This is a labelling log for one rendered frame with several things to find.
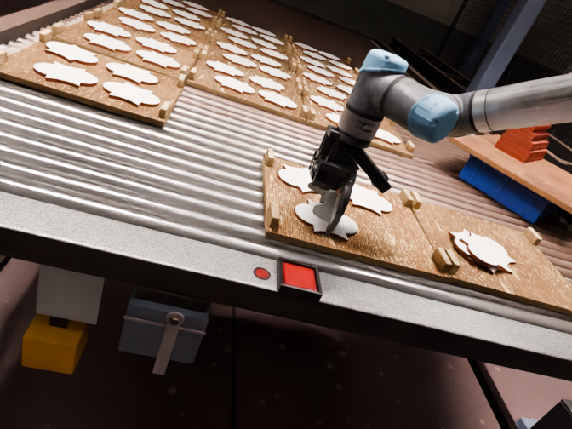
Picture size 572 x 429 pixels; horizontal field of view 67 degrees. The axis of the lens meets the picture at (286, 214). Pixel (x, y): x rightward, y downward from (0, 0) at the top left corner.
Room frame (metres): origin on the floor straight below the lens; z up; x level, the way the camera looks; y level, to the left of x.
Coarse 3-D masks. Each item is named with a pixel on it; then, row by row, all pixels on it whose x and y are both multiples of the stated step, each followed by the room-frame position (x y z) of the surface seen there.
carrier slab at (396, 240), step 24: (264, 168) 0.96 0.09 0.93; (264, 192) 0.86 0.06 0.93; (288, 192) 0.89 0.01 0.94; (264, 216) 0.77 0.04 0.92; (288, 216) 0.78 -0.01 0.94; (360, 216) 0.92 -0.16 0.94; (384, 216) 0.97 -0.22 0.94; (408, 216) 1.03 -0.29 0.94; (288, 240) 0.71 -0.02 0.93; (312, 240) 0.74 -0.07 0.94; (336, 240) 0.77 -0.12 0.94; (360, 240) 0.81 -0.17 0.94; (384, 240) 0.85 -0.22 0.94; (408, 240) 0.90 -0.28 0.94; (384, 264) 0.77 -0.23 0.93; (408, 264) 0.80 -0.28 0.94; (432, 264) 0.84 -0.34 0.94
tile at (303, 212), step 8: (296, 208) 0.82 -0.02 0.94; (304, 208) 0.83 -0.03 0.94; (312, 208) 0.85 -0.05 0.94; (296, 216) 0.79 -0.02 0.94; (304, 216) 0.80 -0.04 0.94; (312, 216) 0.81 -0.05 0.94; (344, 216) 0.87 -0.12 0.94; (312, 224) 0.78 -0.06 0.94; (320, 224) 0.79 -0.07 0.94; (344, 224) 0.83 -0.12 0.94; (352, 224) 0.85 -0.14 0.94; (320, 232) 0.77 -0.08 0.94; (336, 232) 0.79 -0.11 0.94; (344, 232) 0.80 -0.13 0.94; (352, 232) 0.81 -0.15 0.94; (344, 240) 0.78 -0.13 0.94
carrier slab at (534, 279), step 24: (432, 216) 1.09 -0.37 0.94; (456, 216) 1.16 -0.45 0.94; (432, 240) 0.95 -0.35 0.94; (504, 240) 1.13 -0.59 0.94; (528, 240) 1.20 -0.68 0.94; (528, 264) 1.04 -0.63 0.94; (480, 288) 0.84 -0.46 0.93; (504, 288) 0.87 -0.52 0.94; (528, 288) 0.91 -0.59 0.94; (552, 288) 0.97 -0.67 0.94
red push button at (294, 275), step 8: (288, 264) 0.64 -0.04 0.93; (288, 272) 0.61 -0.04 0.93; (296, 272) 0.62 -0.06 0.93; (304, 272) 0.63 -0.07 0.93; (312, 272) 0.64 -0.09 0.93; (288, 280) 0.59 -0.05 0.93; (296, 280) 0.60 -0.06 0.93; (304, 280) 0.61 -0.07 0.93; (312, 280) 0.62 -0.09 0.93; (304, 288) 0.59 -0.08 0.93; (312, 288) 0.60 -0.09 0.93
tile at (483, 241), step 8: (464, 240) 0.97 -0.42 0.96; (472, 240) 0.99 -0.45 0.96; (480, 240) 1.01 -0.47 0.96; (488, 240) 1.02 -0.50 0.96; (472, 248) 0.94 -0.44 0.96; (480, 248) 0.96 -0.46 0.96; (488, 248) 0.98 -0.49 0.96; (496, 248) 1.00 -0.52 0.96; (472, 256) 0.92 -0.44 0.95; (480, 256) 0.92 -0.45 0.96; (488, 256) 0.93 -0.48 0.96; (496, 256) 0.95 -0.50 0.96; (504, 256) 0.97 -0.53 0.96; (488, 264) 0.90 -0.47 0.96; (496, 264) 0.91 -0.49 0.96; (504, 264) 0.93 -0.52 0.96; (512, 264) 0.96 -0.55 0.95
